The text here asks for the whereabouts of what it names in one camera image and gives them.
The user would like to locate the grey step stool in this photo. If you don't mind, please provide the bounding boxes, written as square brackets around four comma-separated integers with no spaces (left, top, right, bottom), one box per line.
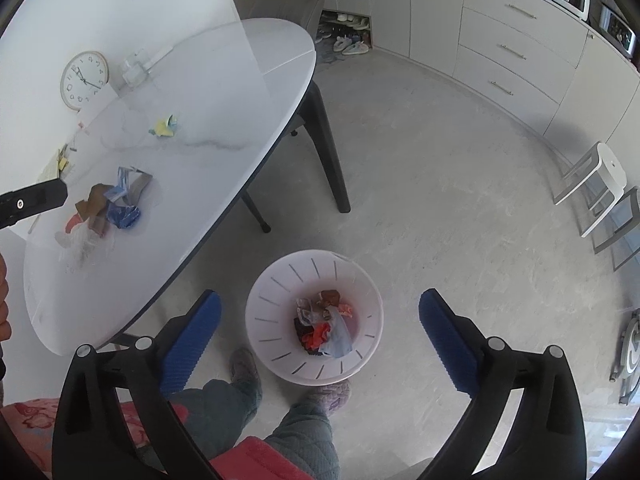
[594,186,640,255]

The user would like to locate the pink crumpled paper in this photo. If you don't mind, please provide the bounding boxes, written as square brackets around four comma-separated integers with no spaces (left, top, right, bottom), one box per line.
[337,304,354,318]

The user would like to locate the black table leg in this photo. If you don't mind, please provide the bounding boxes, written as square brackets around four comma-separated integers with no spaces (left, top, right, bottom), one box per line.
[298,80,352,214]

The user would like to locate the white tissue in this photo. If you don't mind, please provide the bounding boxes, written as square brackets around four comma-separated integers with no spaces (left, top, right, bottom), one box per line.
[54,224,108,268]

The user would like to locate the round white wall clock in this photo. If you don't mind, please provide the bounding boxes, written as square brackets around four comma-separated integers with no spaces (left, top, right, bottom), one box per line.
[60,51,110,112]

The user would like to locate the red paper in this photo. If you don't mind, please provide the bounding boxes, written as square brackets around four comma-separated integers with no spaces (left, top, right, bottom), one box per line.
[300,323,331,352]

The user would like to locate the brown torn paper bag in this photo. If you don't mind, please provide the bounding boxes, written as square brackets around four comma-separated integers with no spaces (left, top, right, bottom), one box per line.
[75,183,112,237]

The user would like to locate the shoes on low shelf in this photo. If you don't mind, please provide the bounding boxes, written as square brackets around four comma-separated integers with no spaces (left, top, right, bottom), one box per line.
[314,10,371,63]

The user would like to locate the red floral jacket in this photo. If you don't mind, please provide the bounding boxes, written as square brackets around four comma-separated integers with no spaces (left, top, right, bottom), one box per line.
[0,396,312,480]

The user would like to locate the grey fuzzy slipper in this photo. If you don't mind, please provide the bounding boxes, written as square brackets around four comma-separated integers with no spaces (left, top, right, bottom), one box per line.
[302,379,352,417]
[229,348,260,384]

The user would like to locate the blue crumpled paper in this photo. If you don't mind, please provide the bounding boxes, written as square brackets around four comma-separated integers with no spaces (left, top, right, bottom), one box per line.
[106,203,141,230]

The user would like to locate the blue white printed carton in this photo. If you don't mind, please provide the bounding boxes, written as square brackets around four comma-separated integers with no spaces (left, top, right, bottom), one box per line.
[104,167,153,207]

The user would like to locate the person's grey trouser legs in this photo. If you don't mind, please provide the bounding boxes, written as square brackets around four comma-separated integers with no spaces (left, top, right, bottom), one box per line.
[171,379,341,479]

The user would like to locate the brown white snack wrapper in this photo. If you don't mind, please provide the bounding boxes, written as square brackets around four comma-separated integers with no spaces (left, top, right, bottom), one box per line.
[320,289,341,308]

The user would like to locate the yellow crumpled paper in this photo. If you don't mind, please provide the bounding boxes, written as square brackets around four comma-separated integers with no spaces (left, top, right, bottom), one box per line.
[149,115,178,138]

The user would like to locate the person's left hand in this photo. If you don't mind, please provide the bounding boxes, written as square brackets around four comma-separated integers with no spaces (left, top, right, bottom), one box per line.
[0,256,12,342]

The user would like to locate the clear snack bag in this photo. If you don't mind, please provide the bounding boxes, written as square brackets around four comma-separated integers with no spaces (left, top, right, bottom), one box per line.
[295,298,323,326]

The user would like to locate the orange red packet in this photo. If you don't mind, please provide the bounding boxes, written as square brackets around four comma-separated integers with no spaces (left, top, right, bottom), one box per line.
[64,214,84,234]

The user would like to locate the white step stool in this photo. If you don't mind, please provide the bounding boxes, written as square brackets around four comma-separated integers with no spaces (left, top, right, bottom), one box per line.
[553,142,628,238]

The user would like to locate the grey upholstered chair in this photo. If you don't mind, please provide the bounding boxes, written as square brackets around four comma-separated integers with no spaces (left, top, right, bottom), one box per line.
[248,0,326,41]

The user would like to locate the white drawer cabinet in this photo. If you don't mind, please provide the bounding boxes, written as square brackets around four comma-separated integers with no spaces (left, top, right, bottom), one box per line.
[454,0,587,134]

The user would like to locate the clear glass cup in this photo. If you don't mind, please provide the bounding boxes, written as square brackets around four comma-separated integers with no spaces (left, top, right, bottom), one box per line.
[120,49,150,88]

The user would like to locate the white slotted trash bin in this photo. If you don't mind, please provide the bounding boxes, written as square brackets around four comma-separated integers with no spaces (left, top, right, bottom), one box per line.
[245,249,384,387]

